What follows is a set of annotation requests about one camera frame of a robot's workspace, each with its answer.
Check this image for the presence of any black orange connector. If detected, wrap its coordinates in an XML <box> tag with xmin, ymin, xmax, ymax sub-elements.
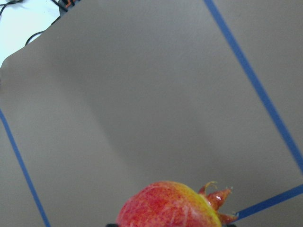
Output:
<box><xmin>51</xmin><ymin>0</ymin><xmax>80</xmax><ymax>12</ymax></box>

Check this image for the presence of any red pomegranate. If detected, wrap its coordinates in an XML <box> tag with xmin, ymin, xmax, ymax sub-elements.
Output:
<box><xmin>116</xmin><ymin>181</ymin><xmax>238</xmax><ymax>227</ymax></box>

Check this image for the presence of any black cable on desk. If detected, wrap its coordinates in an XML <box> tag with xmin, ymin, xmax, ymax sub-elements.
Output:
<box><xmin>25</xmin><ymin>32</ymin><xmax>43</xmax><ymax>46</ymax></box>

